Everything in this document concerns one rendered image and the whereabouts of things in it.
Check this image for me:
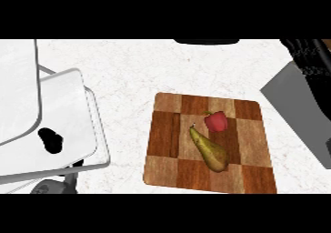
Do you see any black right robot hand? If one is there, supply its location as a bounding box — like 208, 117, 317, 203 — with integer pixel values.
279, 39, 331, 129

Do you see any red bell pepper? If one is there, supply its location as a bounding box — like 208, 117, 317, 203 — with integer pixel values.
202, 110, 230, 133

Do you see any checkered wooden cutting board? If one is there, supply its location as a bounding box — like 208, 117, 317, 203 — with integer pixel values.
142, 92, 278, 195

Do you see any black rounded object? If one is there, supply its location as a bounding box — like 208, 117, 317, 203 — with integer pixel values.
173, 39, 241, 46

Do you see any green-brown pear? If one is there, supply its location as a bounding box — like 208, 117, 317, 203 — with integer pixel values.
188, 123, 232, 174

